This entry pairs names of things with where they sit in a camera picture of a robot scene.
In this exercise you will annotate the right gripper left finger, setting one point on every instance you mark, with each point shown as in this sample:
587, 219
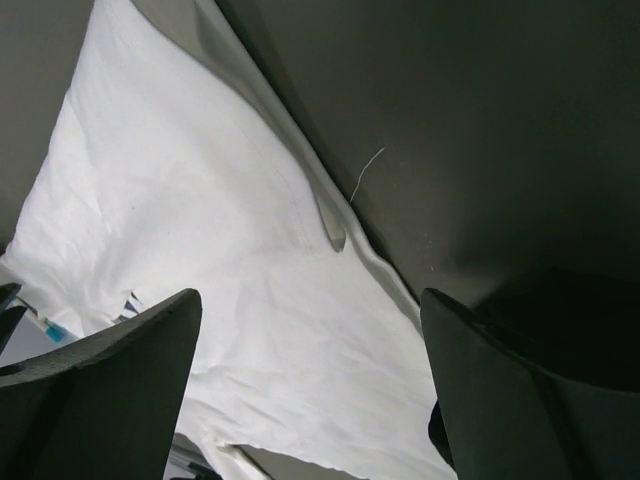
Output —
105, 406

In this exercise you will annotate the folded black t-shirt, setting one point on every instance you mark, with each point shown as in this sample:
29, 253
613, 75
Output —
562, 309

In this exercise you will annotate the white daisy print t-shirt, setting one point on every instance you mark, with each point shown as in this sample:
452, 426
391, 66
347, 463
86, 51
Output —
160, 177

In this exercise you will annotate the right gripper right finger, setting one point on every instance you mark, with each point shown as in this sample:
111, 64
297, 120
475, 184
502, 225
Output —
514, 408

